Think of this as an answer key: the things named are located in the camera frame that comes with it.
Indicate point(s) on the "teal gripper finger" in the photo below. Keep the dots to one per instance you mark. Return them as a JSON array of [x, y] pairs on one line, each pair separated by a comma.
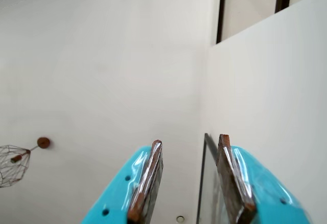
[[120, 198], [255, 196]]

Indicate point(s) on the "black framed glass panel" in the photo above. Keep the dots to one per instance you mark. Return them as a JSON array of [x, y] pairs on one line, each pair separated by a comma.
[[210, 183]]

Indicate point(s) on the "recessed ceiling spotlight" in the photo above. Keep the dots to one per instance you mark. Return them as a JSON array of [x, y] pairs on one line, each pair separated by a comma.
[[180, 218]]

